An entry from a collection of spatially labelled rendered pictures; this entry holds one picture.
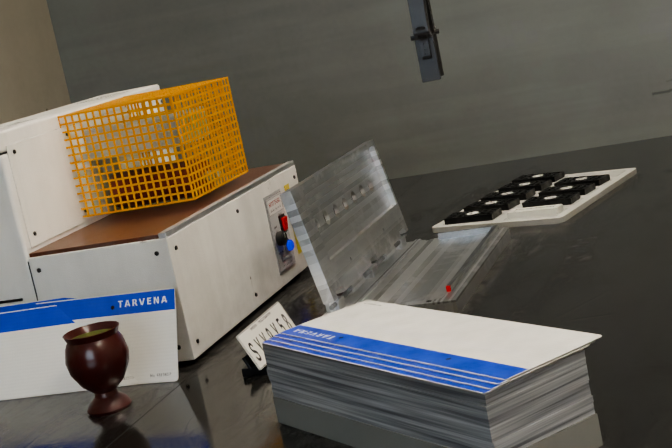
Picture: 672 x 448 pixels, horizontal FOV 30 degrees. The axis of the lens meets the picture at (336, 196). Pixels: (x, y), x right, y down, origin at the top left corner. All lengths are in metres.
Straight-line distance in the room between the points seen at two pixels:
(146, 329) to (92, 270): 0.13
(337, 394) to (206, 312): 0.54
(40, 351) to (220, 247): 0.31
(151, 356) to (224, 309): 0.19
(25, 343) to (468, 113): 2.60
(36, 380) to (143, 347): 0.18
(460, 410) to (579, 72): 3.06
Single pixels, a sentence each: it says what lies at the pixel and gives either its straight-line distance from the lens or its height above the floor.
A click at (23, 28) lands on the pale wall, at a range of 4.60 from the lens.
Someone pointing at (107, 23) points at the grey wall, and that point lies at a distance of 4.66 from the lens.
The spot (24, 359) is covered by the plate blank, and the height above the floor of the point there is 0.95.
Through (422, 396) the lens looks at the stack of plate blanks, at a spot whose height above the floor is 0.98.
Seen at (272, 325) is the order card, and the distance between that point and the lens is 1.76.
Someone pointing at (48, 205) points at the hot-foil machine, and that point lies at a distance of 1.96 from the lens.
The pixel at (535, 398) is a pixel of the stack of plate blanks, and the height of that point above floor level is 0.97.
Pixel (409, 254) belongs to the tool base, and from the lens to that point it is 2.14.
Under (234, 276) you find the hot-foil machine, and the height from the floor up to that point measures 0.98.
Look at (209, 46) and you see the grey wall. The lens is 4.50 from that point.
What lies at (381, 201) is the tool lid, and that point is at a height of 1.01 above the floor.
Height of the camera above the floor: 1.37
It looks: 9 degrees down
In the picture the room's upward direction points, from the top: 12 degrees counter-clockwise
